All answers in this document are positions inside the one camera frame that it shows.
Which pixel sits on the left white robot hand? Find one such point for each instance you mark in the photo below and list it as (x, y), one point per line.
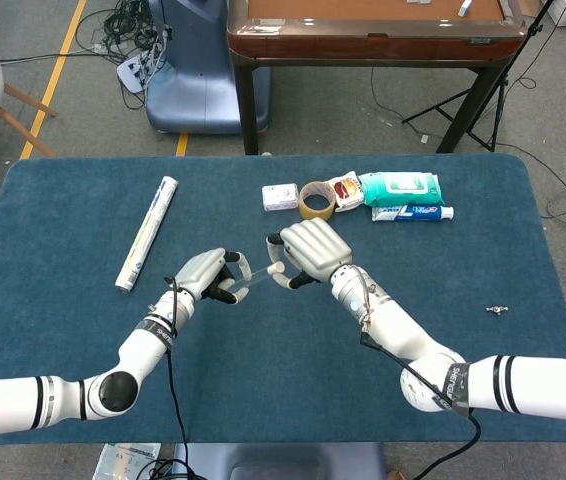
(200, 272)

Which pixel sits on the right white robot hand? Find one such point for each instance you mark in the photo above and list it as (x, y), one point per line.
(315, 247)

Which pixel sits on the clear glass test tube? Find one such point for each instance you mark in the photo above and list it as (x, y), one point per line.
(256, 276)

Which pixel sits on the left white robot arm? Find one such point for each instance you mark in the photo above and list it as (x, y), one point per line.
(143, 345)

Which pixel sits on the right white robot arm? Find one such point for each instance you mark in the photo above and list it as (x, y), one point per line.
(398, 330)

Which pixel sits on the rolled white paper tube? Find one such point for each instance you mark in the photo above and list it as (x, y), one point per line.
(148, 230)

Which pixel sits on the blue white toothpaste tube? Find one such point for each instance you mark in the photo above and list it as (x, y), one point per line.
(413, 213)

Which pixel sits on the yellow packing tape roll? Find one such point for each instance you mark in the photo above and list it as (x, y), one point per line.
(308, 212)

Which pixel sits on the white pink plastic box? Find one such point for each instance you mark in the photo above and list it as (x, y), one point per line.
(279, 197)

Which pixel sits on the red yellow snack packet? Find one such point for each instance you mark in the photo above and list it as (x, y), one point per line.
(348, 192)

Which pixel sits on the green wet wipes pack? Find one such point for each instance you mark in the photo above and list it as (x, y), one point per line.
(403, 192)

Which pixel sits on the blue felt table mat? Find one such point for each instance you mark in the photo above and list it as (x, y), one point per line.
(283, 390)

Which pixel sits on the small metal fidget piece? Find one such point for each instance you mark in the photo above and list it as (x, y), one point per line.
(496, 310)

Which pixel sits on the clear plastic bag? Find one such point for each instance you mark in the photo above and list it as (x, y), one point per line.
(123, 462)

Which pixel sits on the blue robot body base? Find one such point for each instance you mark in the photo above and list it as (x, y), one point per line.
(278, 462)

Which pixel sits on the white power strip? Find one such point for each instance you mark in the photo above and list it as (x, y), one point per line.
(130, 72)

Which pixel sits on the brown mahjong table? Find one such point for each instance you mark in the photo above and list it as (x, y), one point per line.
(373, 40)

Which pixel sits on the black tripod stand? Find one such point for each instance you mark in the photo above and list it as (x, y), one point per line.
(533, 31)

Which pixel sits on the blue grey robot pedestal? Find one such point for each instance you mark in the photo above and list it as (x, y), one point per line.
(198, 75)

